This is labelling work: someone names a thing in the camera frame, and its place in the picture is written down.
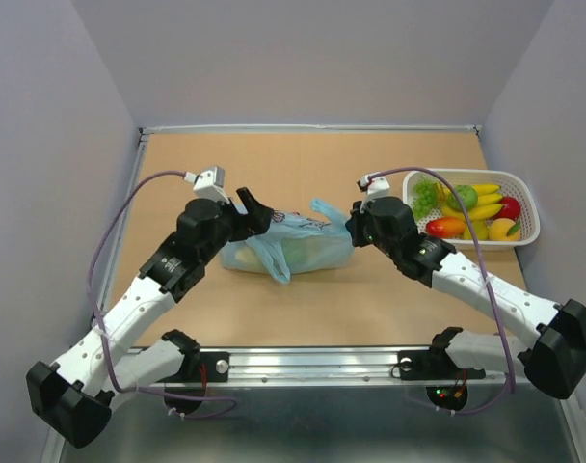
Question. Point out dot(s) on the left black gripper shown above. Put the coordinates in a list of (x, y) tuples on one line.
[(258, 217)]

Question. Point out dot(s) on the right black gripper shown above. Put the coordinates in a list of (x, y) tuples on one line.
[(360, 210)]

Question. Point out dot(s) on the blue plastic bag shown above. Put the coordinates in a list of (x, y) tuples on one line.
[(294, 244)]

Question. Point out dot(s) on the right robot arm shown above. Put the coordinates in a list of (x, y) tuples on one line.
[(539, 339)]

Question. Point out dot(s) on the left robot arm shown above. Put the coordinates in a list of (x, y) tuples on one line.
[(77, 394)]

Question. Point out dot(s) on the green round fruit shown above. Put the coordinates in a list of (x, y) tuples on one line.
[(466, 197)]

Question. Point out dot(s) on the green grapes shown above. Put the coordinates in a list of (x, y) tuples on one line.
[(426, 198)]

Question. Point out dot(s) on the red orange mango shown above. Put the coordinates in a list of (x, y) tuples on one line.
[(446, 227)]

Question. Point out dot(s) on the white perforated basket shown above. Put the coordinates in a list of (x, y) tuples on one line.
[(510, 185)]

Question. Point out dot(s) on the yellow green starfruit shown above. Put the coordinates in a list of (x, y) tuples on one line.
[(481, 231)]

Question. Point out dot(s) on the yellow bananas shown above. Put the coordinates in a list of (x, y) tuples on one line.
[(488, 203)]

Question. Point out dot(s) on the orange peach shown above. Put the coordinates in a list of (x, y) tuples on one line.
[(504, 230)]

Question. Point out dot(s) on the red apple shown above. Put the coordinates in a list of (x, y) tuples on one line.
[(510, 209)]

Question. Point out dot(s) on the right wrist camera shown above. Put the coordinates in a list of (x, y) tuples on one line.
[(373, 187)]

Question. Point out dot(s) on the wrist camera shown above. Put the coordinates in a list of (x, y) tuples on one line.
[(209, 184), (373, 187)]

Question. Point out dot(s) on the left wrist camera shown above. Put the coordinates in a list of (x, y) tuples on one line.
[(209, 184)]

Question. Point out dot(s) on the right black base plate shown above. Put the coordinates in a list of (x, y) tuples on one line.
[(432, 364)]

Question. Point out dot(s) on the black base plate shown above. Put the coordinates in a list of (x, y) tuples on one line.
[(205, 366), (432, 364)]

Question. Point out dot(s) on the aluminium mounting rail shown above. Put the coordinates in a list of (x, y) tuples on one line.
[(262, 368)]

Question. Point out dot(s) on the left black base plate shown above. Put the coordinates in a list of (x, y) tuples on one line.
[(205, 366)]

